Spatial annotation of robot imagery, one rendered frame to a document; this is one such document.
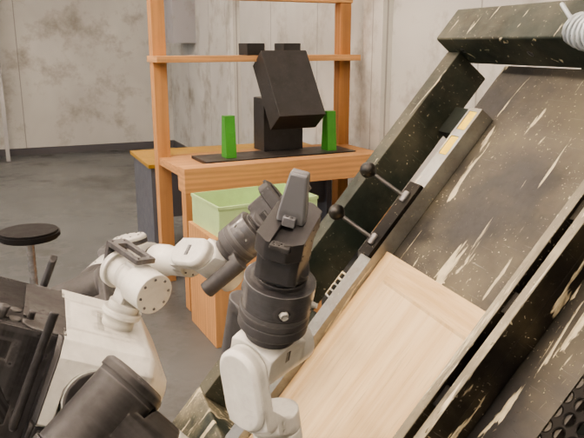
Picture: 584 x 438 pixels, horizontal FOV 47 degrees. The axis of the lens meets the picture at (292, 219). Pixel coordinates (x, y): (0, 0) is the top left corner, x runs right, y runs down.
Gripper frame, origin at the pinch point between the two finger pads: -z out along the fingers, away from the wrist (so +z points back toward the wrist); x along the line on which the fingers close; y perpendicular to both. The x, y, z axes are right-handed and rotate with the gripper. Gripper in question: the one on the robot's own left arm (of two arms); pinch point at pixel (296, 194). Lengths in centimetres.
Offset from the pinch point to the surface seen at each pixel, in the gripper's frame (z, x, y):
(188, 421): 63, 18, -29
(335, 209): -1.4, 2.7, -19.4
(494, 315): -16.4, 41.3, 13.5
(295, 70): 9, -175, -331
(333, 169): 33, -101, -340
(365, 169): -12.1, -0.5, -20.9
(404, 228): -10.4, 15.0, -24.5
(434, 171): -23.5, 9.1, -25.2
